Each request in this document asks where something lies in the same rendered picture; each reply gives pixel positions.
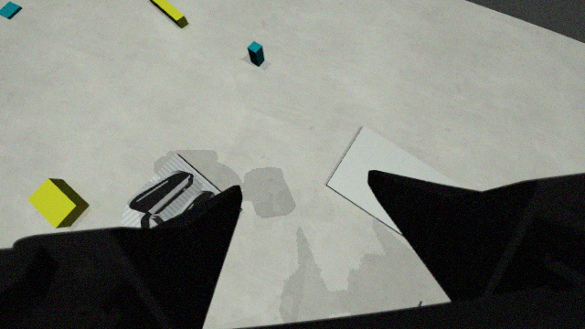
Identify small teal block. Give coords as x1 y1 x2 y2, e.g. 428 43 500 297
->
248 41 264 66

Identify yellow rectangular block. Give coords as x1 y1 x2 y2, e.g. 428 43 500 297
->
28 178 90 228

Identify yellow flat bar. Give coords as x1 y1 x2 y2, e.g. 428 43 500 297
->
150 0 188 29

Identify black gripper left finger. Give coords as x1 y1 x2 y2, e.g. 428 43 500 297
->
13 186 242 329

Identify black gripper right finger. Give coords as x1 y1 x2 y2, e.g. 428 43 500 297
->
368 170 585 302

